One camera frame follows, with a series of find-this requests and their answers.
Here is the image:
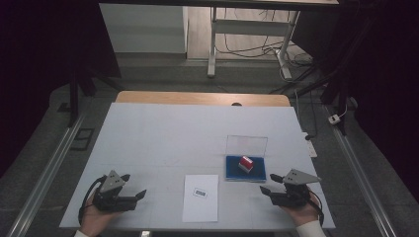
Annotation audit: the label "black metal stand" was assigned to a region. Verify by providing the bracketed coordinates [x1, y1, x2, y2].
[66, 63, 123, 128]

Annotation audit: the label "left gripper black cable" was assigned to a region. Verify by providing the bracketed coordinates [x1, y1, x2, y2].
[77, 175, 108, 227]

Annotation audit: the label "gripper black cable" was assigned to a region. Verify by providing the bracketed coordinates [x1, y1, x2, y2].
[307, 190, 326, 227]
[77, 175, 108, 227]

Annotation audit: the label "white tag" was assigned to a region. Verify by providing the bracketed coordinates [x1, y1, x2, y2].
[302, 131, 318, 159]

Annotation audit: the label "person's left hand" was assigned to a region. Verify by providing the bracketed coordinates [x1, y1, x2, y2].
[78, 197, 124, 237]

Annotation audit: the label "aluminium rail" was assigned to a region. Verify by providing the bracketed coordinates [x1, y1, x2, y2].
[330, 125, 398, 237]
[5, 111, 87, 237]

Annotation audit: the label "red and white stamp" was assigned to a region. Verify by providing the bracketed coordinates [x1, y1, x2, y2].
[237, 155, 255, 174]

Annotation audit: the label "white paper sheet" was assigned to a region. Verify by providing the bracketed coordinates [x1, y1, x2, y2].
[181, 174, 220, 223]

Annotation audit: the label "black floor cables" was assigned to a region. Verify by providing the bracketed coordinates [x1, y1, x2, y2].
[214, 8, 314, 68]

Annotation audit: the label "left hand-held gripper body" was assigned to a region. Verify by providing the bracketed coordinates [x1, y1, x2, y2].
[91, 169, 138, 212]

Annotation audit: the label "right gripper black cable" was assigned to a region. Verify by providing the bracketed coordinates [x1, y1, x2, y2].
[307, 190, 326, 227]

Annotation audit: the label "white desk frame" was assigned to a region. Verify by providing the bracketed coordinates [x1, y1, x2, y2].
[207, 6, 301, 81]

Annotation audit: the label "black tripod stand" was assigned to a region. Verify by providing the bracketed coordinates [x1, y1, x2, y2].
[270, 13, 367, 136]

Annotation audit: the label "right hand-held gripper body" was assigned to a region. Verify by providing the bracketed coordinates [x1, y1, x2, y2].
[268, 168, 322, 208]

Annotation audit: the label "blue ink pad box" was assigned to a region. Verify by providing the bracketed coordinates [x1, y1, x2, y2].
[224, 134, 269, 184]

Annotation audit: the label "person's right hand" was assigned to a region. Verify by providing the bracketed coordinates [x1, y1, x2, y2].
[281, 193, 322, 228]

